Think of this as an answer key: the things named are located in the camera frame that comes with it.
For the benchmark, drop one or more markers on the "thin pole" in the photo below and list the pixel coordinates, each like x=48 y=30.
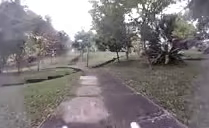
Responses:
x=87 y=56

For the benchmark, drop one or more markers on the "group of trees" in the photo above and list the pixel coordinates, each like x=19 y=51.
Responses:
x=117 y=26

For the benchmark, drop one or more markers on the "dark asphalt path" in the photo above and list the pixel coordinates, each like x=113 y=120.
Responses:
x=122 y=103

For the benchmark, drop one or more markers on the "pale concrete slab strip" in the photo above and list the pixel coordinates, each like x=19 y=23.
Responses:
x=86 y=108

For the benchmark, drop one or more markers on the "spiky palm-like bush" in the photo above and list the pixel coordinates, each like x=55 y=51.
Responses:
x=165 y=50

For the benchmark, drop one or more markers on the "grass lawn with leaves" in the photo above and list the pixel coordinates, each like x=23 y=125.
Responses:
x=165 y=80

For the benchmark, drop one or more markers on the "robot's own part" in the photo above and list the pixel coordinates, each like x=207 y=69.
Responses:
x=135 y=125

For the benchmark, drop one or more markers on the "grass lawn with ditch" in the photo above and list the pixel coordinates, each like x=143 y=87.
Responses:
x=42 y=95

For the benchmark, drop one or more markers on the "row of trees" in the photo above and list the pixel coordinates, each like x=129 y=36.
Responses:
x=28 y=36

